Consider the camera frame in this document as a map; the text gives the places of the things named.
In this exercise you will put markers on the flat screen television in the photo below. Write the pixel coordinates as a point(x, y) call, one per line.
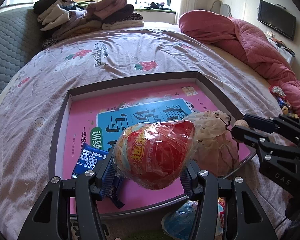
point(277, 20)

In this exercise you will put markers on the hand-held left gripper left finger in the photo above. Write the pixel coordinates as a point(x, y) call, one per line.
point(107, 180)

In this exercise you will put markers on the small red toy egg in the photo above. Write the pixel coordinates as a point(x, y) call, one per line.
point(152, 155)

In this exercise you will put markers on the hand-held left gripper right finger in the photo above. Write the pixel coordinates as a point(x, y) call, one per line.
point(187, 181)

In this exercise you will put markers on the green sill cushion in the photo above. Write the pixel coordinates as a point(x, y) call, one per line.
point(152, 11)

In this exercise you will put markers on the small blue brown toy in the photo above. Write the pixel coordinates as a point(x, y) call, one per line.
point(285, 108)

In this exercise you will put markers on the blue snack packet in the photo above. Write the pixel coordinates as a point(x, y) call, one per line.
point(88, 160)

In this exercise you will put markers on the shallow grey cardboard box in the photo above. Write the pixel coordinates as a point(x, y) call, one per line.
point(57, 140)

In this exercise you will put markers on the white cabinet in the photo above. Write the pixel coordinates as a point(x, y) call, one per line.
point(283, 50)

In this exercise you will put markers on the dark clothes on sill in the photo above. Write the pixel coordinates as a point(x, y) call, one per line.
point(156, 5)

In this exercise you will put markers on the walnut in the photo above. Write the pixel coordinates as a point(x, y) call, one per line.
point(240, 124)

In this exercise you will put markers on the pink quilt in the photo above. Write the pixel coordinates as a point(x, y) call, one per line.
point(240, 42)

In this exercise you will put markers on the grey quilted headboard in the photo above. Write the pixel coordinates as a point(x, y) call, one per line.
point(7, 50)

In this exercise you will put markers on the pink and blue book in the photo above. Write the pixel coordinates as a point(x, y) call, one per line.
point(85, 110)

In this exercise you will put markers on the large red blue toy egg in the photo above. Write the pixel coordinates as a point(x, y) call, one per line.
point(180, 222)

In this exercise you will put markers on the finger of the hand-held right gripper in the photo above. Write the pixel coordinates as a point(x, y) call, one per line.
point(260, 121)
point(247, 135)

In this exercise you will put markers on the red white candy wrapper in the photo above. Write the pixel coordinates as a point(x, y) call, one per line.
point(277, 91)

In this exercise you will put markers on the pile of folded clothes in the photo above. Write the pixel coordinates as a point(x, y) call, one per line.
point(90, 15)

